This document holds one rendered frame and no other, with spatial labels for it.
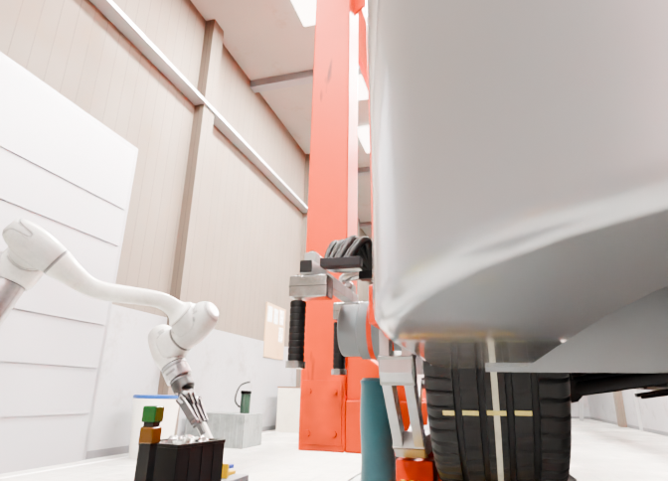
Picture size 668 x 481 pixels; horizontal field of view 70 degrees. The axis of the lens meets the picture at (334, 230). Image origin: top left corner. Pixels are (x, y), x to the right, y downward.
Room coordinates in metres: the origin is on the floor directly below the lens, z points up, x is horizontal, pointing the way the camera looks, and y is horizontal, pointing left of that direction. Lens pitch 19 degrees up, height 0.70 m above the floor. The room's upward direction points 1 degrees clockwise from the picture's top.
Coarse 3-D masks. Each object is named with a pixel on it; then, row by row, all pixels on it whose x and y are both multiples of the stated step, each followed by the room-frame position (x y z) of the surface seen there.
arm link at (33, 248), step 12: (12, 228) 1.42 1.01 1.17; (24, 228) 1.43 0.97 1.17; (36, 228) 1.44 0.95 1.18; (12, 240) 1.42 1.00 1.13; (24, 240) 1.43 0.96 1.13; (36, 240) 1.44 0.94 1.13; (48, 240) 1.46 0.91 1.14; (12, 252) 1.47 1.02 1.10; (24, 252) 1.44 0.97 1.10; (36, 252) 1.45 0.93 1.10; (48, 252) 1.46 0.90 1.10; (60, 252) 1.48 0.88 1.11; (24, 264) 1.50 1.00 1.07; (36, 264) 1.47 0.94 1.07; (48, 264) 1.47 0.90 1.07
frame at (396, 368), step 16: (384, 336) 0.91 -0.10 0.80; (384, 352) 0.91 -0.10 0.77; (400, 352) 0.92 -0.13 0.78; (384, 368) 0.91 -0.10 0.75; (400, 368) 0.91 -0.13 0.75; (416, 368) 0.93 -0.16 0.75; (384, 384) 0.93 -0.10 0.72; (400, 384) 0.92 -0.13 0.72; (416, 384) 0.95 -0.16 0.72; (416, 400) 0.94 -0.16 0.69; (400, 416) 1.02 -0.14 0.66; (416, 416) 0.97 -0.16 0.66; (400, 432) 1.02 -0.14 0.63; (416, 432) 1.01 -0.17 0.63; (400, 448) 1.05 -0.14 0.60; (416, 448) 1.03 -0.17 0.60
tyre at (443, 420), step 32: (448, 384) 0.85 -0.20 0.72; (480, 384) 0.84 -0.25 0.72; (512, 384) 0.82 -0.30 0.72; (544, 384) 0.80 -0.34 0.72; (448, 416) 0.88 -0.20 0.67; (480, 416) 0.87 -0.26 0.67; (512, 416) 0.85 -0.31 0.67; (544, 416) 0.83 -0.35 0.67; (448, 448) 0.92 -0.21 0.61; (480, 448) 0.91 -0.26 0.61; (512, 448) 0.90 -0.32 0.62; (544, 448) 0.87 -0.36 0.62; (448, 480) 1.02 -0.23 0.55; (480, 480) 0.99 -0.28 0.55; (512, 480) 0.99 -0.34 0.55; (544, 480) 0.94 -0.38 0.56
